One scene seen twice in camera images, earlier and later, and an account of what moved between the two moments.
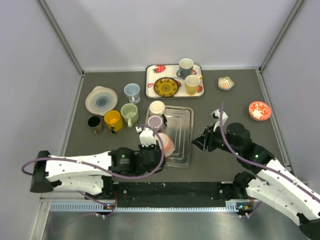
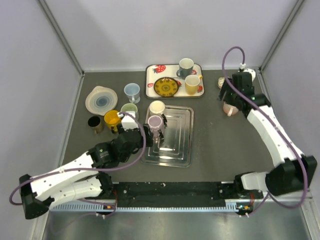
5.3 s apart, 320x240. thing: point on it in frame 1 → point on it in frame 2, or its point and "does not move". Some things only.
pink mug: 168,144 → 229,110
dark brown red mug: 96,122 does not move
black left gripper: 142,149 → 149,141
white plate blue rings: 100,100 does not move
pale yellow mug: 192,82 does not move
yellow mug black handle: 113,120 does not move
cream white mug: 156,108 does not move
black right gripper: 210,132 → 225,87
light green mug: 130,114 does not move
